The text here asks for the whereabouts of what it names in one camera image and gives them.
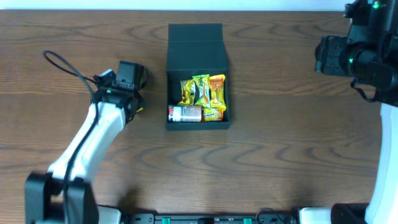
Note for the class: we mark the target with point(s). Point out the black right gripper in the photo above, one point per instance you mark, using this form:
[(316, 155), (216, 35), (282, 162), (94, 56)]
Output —
[(325, 54)]

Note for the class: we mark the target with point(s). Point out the orange yellow Julie's snack packet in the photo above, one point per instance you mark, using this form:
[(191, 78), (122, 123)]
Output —
[(216, 84)]

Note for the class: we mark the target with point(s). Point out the green snack packet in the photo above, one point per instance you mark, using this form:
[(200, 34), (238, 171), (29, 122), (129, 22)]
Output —
[(202, 82)]

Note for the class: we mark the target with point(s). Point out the dark green gift box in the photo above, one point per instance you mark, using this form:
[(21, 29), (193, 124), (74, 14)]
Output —
[(196, 49)]

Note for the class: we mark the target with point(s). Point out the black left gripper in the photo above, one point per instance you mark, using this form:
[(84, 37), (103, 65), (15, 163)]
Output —
[(137, 104)]

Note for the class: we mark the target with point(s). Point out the red Pringles can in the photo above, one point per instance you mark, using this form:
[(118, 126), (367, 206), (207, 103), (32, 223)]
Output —
[(184, 114)]

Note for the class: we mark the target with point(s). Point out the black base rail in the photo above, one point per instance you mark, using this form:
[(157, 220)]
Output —
[(211, 219)]

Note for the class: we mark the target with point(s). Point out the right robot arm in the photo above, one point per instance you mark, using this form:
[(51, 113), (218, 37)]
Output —
[(367, 54)]

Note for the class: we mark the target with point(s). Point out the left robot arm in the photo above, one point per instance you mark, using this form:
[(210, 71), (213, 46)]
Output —
[(64, 193)]

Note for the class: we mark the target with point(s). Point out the orange Le-mond biscuit packet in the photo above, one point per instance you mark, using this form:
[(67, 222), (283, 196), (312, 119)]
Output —
[(213, 114)]

